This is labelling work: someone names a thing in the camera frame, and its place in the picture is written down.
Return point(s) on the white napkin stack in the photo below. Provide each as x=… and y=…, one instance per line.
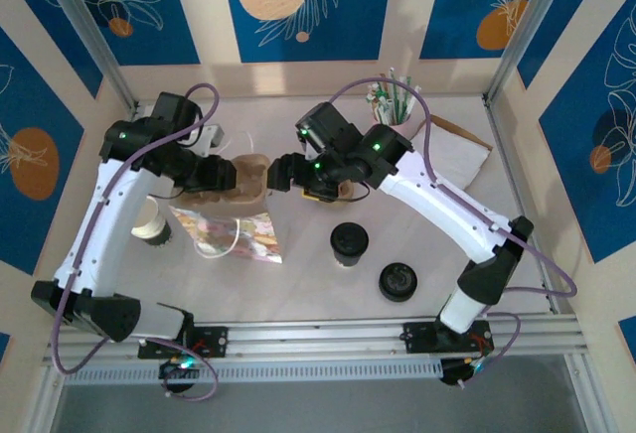
x=457, y=155

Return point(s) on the black controller board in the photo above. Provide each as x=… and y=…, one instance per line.
x=454, y=373
x=179, y=368

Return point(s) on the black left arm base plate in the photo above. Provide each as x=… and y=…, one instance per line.
x=213, y=341

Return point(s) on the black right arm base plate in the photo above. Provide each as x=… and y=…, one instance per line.
x=420, y=336

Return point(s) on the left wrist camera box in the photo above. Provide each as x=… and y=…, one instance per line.
x=211, y=136

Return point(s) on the aluminium mounting rail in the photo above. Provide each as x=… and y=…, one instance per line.
x=318, y=341

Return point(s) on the black plastic cup lid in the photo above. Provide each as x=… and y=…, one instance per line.
x=398, y=281

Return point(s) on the aluminium frame post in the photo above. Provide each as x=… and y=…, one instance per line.
x=541, y=21
x=89, y=36

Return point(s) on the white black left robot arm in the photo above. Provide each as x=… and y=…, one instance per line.
x=114, y=224

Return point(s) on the animal print paper gift bag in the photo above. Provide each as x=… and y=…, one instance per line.
x=238, y=239

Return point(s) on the white napkins on tray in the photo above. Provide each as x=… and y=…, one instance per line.
x=462, y=134

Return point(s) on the lidded black paper coffee cup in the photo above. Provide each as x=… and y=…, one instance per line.
x=350, y=244

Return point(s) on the brown wooden stirrer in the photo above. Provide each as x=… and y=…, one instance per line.
x=382, y=78

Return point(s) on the aluminium table side rail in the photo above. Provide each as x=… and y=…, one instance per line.
x=503, y=145

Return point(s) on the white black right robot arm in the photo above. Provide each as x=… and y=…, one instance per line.
x=447, y=209

